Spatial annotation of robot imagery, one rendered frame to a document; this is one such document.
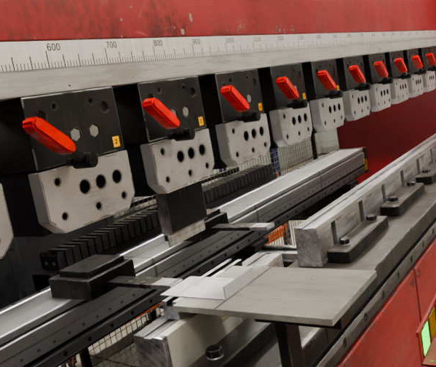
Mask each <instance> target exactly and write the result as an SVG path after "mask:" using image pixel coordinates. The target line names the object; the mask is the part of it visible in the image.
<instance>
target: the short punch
mask: <svg viewBox="0 0 436 367"><path fill-rule="evenodd" d="M155 197H156V204H157V208H158V212H159V220H160V224H161V228H162V234H163V235H164V236H167V238H168V242H169V246H170V248H171V247H172V246H174V245H177V244H178V243H180V242H183V241H184V240H186V239H188V238H190V237H192V236H194V235H196V234H198V233H200V232H201V231H203V230H205V222H204V219H206V218H207V210H206V206H205V198H204V194H203V190H202V182H201V181H198V182H196V183H193V184H191V185H188V186H185V187H183V188H181V189H178V190H175V191H173V192H170V193H167V194H155Z"/></svg>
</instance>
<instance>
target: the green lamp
mask: <svg viewBox="0 0 436 367"><path fill-rule="evenodd" d="M421 333H422V339H423V345H424V355H426V353H427V350H428V349H429V346H430V340H429V329H428V322H427V323H426V325H425V326H424V329H423V331H422V332H421Z"/></svg>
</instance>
